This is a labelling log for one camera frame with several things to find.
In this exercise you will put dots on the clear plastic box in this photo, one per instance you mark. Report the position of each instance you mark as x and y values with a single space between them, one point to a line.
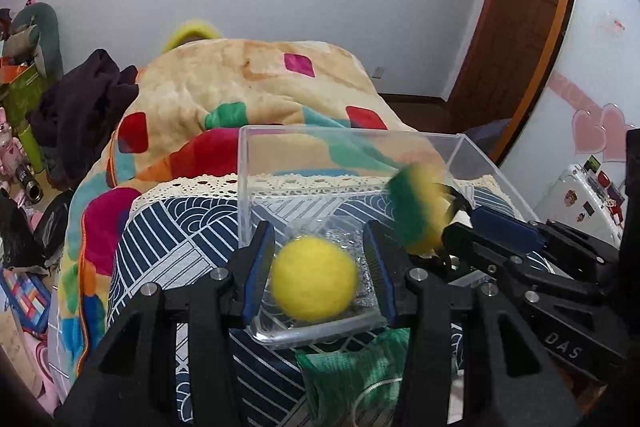
300 157

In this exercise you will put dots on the pink heart wall stickers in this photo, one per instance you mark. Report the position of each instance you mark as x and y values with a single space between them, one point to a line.
600 132

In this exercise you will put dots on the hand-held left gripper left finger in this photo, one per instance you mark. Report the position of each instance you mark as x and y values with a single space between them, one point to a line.
256 274

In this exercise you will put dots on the white suitcase with stickers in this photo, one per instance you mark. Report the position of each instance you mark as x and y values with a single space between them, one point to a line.
582 202

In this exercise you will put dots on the wooden door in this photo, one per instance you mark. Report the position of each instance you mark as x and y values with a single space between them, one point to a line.
515 17

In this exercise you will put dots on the yellow green sponge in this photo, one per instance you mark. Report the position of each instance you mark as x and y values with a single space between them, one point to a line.
420 212

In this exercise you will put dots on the wall socket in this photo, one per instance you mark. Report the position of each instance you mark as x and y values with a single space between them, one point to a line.
378 72

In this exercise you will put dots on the colourful striped box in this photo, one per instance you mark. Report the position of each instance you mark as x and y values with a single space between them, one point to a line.
25 302

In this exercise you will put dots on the green mesh cloth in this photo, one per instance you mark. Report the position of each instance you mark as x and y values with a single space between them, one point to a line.
360 379

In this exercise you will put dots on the colourful patchwork blanket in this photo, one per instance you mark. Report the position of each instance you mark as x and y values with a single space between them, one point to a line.
210 77

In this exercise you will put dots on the green plush toy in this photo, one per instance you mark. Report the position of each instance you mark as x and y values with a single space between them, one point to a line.
37 32

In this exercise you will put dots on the dark clothing pile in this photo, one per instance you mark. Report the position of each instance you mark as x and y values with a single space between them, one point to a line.
85 107

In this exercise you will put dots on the green bottle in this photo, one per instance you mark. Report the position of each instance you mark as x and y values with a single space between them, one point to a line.
29 146

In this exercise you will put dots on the blue white patterned cloth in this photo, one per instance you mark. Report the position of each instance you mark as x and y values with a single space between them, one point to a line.
170 227

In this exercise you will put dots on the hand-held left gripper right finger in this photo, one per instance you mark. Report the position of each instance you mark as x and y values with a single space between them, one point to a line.
381 269

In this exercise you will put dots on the yellow plush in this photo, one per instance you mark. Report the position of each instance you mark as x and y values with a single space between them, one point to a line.
192 33

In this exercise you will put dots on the yellow felt ball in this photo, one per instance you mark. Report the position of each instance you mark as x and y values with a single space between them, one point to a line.
314 279

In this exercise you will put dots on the black plastic bag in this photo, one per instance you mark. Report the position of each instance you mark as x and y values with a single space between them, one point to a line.
22 232

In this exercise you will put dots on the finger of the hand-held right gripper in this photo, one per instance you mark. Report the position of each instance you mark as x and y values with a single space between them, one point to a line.
467 244
505 227

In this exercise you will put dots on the green cardboard box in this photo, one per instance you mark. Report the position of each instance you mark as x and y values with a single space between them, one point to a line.
22 89

